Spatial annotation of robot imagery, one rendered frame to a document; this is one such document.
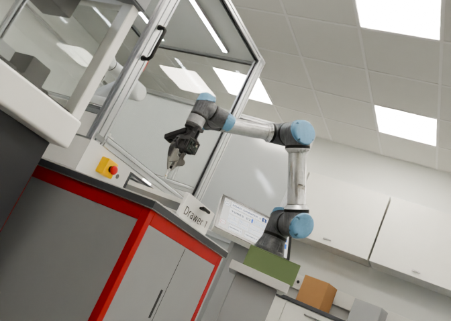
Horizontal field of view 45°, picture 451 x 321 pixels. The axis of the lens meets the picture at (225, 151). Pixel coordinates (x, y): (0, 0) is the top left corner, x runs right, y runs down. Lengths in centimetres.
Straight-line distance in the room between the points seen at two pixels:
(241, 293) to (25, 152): 117
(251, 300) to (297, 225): 39
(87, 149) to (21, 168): 50
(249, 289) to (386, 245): 327
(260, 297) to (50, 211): 104
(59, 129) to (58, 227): 33
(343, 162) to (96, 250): 484
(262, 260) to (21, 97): 131
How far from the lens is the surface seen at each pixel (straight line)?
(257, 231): 341
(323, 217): 577
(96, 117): 232
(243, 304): 249
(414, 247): 561
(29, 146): 184
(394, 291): 589
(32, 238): 194
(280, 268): 248
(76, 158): 228
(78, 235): 182
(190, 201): 236
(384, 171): 625
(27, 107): 171
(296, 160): 247
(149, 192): 245
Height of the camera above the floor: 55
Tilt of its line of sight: 15 degrees up
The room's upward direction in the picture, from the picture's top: 25 degrees clockwise
